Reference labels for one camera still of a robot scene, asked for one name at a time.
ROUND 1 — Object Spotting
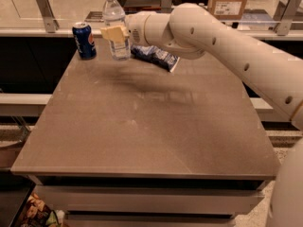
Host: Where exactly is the upper grey drawer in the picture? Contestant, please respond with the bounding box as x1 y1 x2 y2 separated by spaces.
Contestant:
35 185 263 215

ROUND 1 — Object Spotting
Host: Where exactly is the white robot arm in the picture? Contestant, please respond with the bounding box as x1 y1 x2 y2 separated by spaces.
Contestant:
100 3 303 227

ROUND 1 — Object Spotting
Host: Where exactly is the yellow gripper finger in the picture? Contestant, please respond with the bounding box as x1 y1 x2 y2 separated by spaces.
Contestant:
100 26 129 43

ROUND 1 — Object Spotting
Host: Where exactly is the blue pepsi can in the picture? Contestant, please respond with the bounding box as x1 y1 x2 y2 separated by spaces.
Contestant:
72 22 97 60

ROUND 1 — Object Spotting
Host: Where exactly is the snack bag on floor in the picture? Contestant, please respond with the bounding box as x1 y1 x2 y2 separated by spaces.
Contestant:
18 193 65 227

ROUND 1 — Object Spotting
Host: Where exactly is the right metal glass bracket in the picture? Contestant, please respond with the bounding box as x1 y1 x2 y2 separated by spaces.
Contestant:
274 0 303 36

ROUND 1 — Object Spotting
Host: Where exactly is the lower grey drawer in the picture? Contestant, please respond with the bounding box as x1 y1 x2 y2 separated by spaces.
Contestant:
64 213 236 227

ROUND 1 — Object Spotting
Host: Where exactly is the left metal glass bracket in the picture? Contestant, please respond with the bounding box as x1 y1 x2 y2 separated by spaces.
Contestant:
36 0 59 33

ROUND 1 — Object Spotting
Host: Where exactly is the cardboard box with label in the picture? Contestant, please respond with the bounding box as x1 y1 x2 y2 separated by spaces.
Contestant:
207 0 247 20

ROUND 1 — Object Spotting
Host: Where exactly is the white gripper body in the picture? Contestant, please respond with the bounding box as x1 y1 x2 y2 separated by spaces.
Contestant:
126 11 156 46

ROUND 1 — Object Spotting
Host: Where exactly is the grey drawer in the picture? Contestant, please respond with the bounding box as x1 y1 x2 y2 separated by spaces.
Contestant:
64 213 236 227
35 185 263 215

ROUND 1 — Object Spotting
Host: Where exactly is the blue chip bag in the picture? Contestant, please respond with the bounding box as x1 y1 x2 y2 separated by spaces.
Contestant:
131 44 180 72

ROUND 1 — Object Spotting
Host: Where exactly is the clear plastic water bottle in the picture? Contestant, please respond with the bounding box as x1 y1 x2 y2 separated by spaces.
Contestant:
102 0 131 61

